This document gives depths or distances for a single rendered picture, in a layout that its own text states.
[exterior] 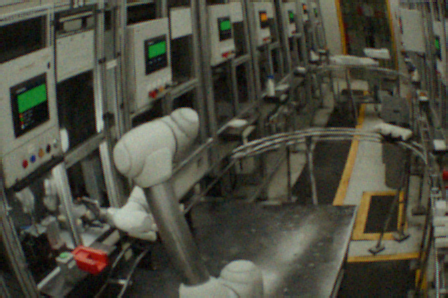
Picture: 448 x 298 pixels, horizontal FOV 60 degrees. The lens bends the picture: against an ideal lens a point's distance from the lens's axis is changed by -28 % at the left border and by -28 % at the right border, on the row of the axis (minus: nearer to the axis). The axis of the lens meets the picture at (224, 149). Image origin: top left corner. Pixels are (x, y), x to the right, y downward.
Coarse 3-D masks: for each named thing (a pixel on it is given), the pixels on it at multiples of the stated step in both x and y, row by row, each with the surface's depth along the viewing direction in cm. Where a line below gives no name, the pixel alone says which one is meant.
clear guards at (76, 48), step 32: (96, 0) 197; (64, 32) 178; (96, 32) 203; (64, 64) 182; (96, 64) 207; (64, 96) 185; (96, 96) 210; (64, 128) 187; (96, 128) 212; (32, 192) 164; (64, 192) 187; (128, 192) 242; (32, 224) 162; (64, 224) 185; (32, 256) 159
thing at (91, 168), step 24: (72, 0) 178; (120, 0) 218; (0, 24) 135; (120, 24) 223; (120, 48) 226; (120, 72) 229; (96, 168) 241; (0, 192) 143; (72, 192) 254; (96, 192) 241; (144, 240) 256; (24, 264) 153; (120, 264) 259; (96, 288) 221
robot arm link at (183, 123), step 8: (176, 112) 164; (184, 112) 164; (192, 112) 166; (160, 120) 163; (168, 120) 163; (176, 120) 162; (184, 120) 162; (192, 120) 163; (176, 128) 162; (184, 128) 162; (192, 128) 164; (176, 136) 161; (184, 136) 163; (192, 136) 166; (176, 144) 161; (184, 144) 165; (176, 152) 163; (184, 152) 171; (176, 160) 174
